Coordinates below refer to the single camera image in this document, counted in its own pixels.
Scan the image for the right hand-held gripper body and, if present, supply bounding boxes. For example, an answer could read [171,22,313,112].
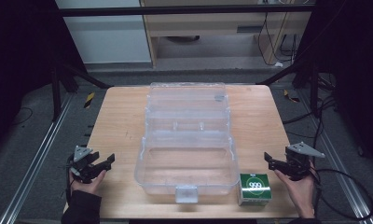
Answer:
[284,141,326,182]

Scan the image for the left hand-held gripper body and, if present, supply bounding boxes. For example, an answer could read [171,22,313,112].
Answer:
[69,145,100,185]

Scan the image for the person's left hand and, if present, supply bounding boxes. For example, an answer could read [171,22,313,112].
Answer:
[68,168,108,198]

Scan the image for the person's right hand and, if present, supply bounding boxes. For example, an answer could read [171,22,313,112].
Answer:
[273,161,317,219]

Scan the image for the green and white carton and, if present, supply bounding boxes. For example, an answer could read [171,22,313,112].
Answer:
[237,172,273,207]

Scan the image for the yellow and black floor tape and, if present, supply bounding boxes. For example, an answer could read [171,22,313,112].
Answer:
[283,89,301,104]
[83,91,96,110]

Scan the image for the black metal stand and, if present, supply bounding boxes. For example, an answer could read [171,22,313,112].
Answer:
[256,60,321,119]
[49,60,114,123]

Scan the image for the clear plastic storage box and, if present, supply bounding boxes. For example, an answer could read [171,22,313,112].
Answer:
[133,81,241,204]

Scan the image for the black curtain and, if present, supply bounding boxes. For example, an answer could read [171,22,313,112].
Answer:
[291,0,373,172]
[0,0,88,157]

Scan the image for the white cabinet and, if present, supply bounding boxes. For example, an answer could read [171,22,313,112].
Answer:
[54,0,153,65]

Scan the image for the light wooden desk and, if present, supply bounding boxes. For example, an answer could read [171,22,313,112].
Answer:
[140,0,313,68]

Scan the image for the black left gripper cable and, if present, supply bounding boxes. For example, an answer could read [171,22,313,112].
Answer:
[64,154,76,204]

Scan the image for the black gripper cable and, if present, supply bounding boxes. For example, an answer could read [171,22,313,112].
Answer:
[64,154,76,204]
[310,167,373,221]

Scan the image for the aluminium floor rail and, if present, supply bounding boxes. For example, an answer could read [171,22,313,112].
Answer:
[296,88,373,224]
[0,92,76,224]

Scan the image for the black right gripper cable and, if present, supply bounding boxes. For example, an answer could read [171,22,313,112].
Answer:
[310,167,373,221]

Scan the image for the thin black floor cable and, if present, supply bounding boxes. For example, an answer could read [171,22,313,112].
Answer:
[11,106,35,126]

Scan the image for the black hanging cables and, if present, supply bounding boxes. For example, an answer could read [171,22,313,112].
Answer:
[256,12,299,67]

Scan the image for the black horizontal frame bar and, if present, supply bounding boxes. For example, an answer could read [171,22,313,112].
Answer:
[57,3,315,18]

